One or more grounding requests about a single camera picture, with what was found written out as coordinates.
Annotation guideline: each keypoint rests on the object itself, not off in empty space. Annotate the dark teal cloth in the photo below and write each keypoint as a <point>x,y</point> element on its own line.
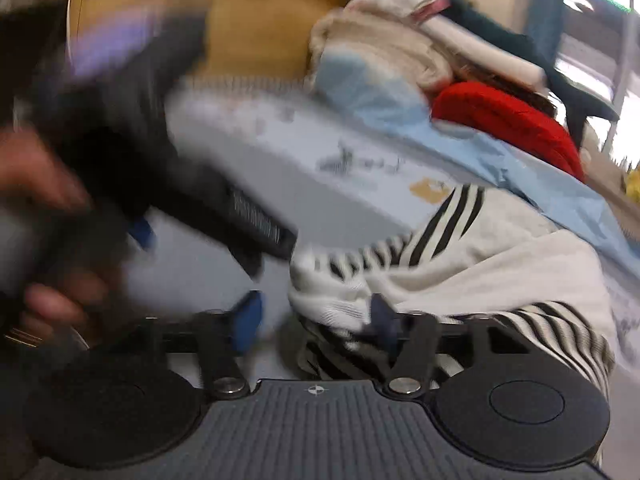
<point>540,60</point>

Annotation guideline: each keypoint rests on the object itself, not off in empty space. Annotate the white folded cloth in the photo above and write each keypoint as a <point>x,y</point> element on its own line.
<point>480,50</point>

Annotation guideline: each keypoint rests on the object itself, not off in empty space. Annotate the red garment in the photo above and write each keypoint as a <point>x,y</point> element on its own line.
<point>510,120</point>

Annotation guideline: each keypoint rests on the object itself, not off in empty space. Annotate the white garment with black stripes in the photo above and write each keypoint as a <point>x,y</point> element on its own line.
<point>480,240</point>

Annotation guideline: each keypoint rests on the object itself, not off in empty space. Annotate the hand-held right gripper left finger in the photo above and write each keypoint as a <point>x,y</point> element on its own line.
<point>248,321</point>

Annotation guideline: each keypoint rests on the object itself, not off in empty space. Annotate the light printed bed sheet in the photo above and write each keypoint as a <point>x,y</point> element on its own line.
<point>300,160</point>

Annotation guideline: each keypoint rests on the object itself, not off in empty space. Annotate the wooden headboard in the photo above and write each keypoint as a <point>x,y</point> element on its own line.
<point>260,25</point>

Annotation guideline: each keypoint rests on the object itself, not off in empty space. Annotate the person's left hand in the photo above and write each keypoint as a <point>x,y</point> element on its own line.
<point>35,170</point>

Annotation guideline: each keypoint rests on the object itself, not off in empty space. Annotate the light blue cloth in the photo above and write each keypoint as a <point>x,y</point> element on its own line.
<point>380,95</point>

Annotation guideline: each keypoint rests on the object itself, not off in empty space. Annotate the pink cloth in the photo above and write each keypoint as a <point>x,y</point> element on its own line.
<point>431,5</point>

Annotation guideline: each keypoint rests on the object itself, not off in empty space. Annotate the beige fluffy cloth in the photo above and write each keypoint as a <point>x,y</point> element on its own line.
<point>380,40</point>

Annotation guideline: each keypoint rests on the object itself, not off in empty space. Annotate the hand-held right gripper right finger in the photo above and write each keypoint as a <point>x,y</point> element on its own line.
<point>383,321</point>

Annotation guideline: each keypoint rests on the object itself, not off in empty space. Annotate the yellow object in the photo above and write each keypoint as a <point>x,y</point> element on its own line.
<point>633,180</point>

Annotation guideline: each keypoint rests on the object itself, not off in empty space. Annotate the black white striped garment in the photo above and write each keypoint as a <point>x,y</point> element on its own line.
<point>345,290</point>

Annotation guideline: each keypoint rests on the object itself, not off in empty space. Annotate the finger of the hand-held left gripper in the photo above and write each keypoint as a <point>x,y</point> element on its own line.
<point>142,235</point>

